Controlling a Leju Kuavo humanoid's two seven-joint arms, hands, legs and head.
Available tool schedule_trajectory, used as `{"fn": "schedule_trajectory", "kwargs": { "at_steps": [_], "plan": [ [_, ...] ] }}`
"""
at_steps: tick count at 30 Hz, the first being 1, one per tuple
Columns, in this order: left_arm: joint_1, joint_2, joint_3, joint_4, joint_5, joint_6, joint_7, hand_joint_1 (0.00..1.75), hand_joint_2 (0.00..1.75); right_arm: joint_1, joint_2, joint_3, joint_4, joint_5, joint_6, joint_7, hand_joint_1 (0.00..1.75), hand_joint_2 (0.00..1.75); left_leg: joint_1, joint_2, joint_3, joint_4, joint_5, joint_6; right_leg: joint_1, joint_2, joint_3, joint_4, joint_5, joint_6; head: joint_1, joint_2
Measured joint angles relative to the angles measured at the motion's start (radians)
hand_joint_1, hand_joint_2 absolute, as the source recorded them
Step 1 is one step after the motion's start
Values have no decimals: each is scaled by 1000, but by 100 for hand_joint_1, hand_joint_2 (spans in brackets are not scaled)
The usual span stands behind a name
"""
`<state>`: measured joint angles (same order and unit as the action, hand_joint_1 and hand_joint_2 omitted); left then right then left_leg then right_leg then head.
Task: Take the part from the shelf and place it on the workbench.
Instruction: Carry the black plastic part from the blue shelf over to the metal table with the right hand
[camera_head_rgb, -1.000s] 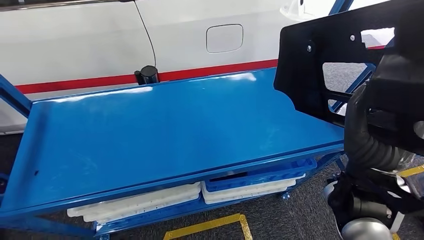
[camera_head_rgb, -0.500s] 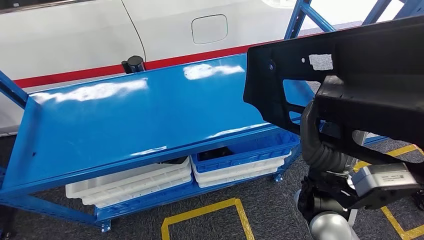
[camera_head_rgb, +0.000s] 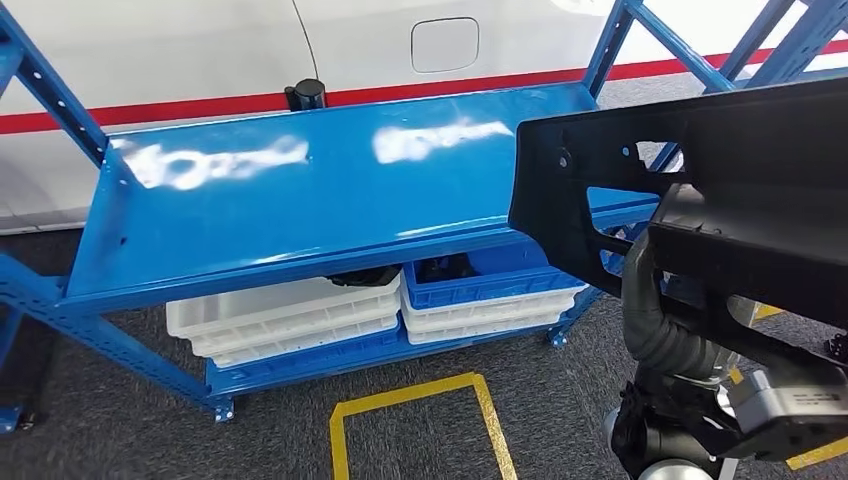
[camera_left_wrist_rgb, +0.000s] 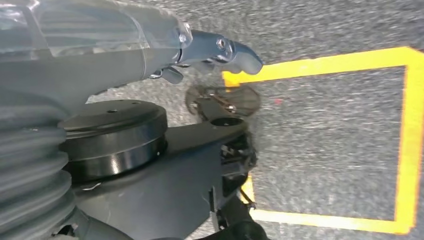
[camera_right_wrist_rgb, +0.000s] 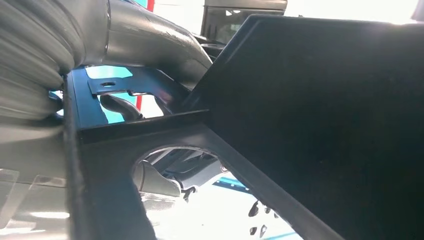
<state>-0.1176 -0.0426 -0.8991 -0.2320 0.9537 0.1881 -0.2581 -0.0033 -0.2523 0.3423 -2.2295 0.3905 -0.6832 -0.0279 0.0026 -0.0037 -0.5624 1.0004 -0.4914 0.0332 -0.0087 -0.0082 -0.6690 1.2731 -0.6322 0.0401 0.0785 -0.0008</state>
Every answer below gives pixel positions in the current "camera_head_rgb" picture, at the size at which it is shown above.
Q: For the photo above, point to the black plastic licence plate bracket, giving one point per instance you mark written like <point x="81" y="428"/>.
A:
<point x="550" y="199"/>

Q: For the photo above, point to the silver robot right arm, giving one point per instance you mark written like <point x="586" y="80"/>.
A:
<point x="662" y="338"/>

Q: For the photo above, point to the black plastic part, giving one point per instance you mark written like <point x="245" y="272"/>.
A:
<point x="447" y="267"/>
<point x="368" y="277"/>

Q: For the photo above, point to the blue metal shelf rack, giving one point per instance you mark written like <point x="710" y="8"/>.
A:
<point x="802" y="40"/>
<point x="298" y="199"/>

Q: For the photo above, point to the blue plastic crate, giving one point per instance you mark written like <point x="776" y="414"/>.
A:
<point x="490" y="288"/>

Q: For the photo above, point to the white plastic crate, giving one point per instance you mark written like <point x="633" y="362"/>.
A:
<point x="484" y="316"/>
<point x="298" y="348"/>
<point x="265" y="311"/>
<point x="477" y="331"/>

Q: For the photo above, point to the white car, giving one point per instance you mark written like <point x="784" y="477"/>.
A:
<point x="166" y="46"/>

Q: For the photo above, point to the black stanchion post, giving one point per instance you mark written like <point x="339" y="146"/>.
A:
<point x="308" y="94"/>

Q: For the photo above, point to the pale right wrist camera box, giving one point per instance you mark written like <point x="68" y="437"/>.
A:
<point x="795" y="397"/>

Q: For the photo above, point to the black right camera mount bracket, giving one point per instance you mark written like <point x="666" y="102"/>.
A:
<point x="795" y="447"/>

